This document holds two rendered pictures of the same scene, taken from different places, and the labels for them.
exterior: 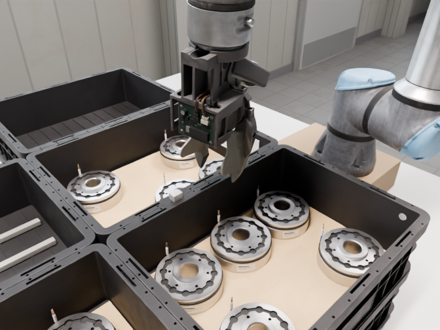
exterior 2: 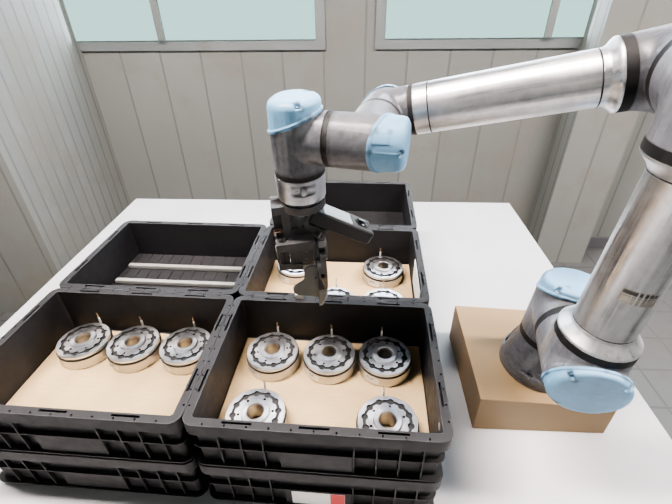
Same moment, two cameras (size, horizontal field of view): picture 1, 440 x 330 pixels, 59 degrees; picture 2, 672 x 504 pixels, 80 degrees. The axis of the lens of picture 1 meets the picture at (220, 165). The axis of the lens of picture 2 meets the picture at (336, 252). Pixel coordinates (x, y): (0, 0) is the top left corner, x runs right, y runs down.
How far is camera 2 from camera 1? 0.49 m
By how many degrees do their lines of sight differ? 39
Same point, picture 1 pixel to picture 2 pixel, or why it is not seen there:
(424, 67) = (583, 300)
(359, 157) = (536, 367)
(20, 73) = not seen: hidden behind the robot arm
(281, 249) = (354, 385)
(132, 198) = not seen: hidden behind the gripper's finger
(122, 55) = (494, 166)
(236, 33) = (291, 197)
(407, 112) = (553, 341)
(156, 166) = (356, 273)
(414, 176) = (650, 444)
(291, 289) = (322, 412)
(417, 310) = not seen: outside the picture
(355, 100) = (539, 302)
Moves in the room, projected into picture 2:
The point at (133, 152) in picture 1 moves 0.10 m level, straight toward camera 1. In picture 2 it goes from (349, 254) to (329, 272)
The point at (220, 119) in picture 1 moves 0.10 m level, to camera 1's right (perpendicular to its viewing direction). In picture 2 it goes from (281, 251) to (323, 279)
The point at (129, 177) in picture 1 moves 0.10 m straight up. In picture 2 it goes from (331, 271) to (330, 239)
